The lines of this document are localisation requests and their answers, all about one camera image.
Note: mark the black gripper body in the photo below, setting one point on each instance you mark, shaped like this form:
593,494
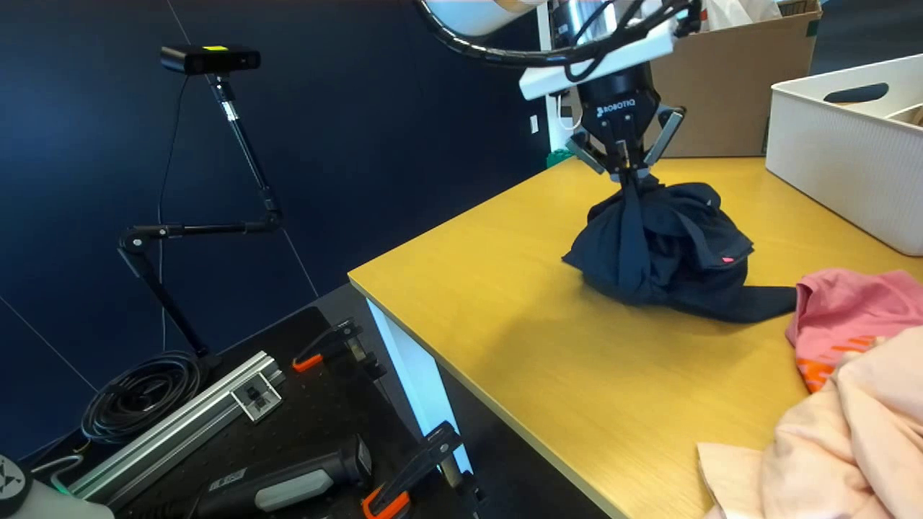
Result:
619,112

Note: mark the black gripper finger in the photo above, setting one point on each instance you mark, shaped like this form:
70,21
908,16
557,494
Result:
664,136
598,156

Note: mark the dark blue t-shirt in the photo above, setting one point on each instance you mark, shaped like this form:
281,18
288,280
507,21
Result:
664,256

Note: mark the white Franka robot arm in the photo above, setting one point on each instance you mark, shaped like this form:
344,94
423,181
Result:
471,16

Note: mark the brown cardboard box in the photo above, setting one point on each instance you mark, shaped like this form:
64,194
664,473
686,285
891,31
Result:
732,91

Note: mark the white cloth in bag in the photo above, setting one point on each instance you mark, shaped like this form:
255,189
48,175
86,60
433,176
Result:
739,12

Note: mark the white plastic bin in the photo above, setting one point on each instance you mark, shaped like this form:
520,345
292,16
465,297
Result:
847,163

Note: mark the pink cloth with orange print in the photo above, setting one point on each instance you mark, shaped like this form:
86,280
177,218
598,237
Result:
856,312

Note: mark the light blue table leg panel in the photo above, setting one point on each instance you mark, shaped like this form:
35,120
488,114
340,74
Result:
418,385

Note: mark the black clamp with orange tip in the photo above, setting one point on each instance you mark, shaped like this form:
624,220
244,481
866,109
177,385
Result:
334,346
409,476

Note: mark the peach cloth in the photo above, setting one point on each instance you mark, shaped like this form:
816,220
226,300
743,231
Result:
847,443

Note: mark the aluminium extrusion bar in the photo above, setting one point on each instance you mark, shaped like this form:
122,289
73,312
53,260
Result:
184,427

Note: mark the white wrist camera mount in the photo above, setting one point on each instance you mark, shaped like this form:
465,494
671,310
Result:
588,61

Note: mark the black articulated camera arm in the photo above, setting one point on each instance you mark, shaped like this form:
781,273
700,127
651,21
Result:
246,145

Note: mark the black stereo camera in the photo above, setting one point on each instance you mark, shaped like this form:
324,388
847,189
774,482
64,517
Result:
213,60

